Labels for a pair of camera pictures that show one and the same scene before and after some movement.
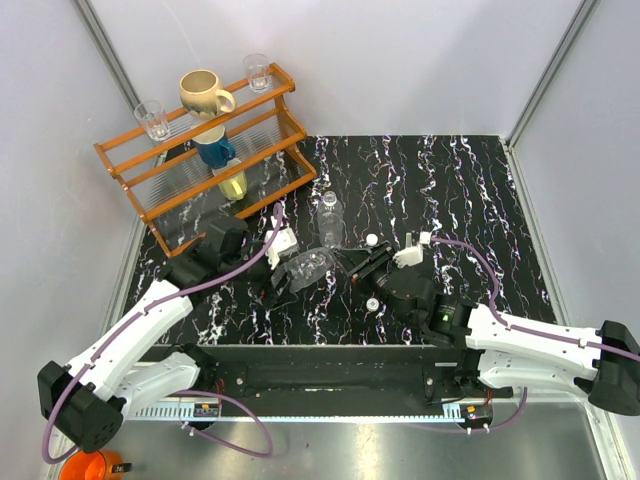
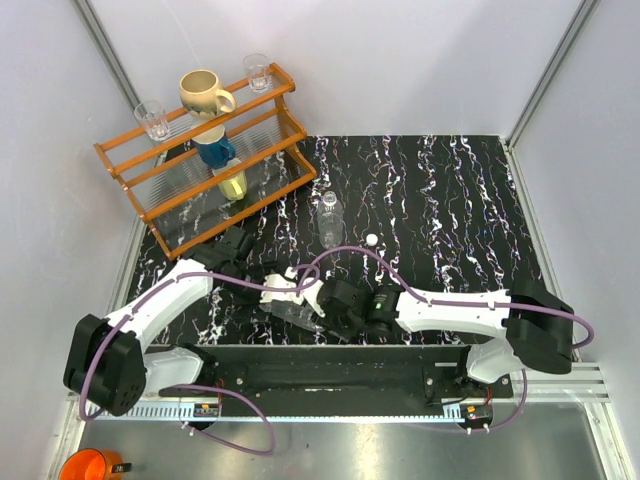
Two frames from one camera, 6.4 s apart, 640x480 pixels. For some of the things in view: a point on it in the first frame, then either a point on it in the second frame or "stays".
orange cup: (95, 465) stays
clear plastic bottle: (304, 268) to (300, 315)
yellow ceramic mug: (235, 187) stays
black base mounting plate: (381, 372) stays
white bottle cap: (372, 239) stays
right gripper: (361, 264) to (328, 323)
